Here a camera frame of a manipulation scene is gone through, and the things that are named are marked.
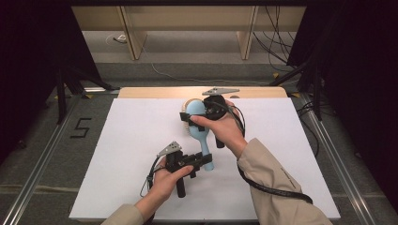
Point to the black tripod stand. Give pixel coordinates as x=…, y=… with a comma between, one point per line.
x=317, y=93
x=61, y=93

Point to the yellow tape piece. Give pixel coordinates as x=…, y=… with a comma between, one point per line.
x=89, y=96
x=295, y=94
x=275, y=75

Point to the person's right hand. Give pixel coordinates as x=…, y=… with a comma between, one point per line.
x=226, y=131

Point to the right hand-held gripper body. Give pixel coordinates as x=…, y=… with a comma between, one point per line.
x=214, y=106

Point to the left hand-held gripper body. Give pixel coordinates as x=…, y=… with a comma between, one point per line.
x=183, y=161

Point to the aluminium floor rail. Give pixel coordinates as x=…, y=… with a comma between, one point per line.
x=341, y=168
x=37, y=178

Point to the light blue hairbrush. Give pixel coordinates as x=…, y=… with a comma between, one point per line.
x=195, y=108

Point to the black frame beam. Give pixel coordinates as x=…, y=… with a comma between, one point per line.
x=187, y=2

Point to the white foam board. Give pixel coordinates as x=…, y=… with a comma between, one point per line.
x=125, y=140

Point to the light wooden table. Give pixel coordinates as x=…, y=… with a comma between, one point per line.
x=150, y=92

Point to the round floor socket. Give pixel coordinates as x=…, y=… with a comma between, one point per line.
x=119, y=38

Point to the person's left hand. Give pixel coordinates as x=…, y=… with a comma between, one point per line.
x=159, y=190

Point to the beige wooden desk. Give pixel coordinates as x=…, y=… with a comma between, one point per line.
x=187, y=18

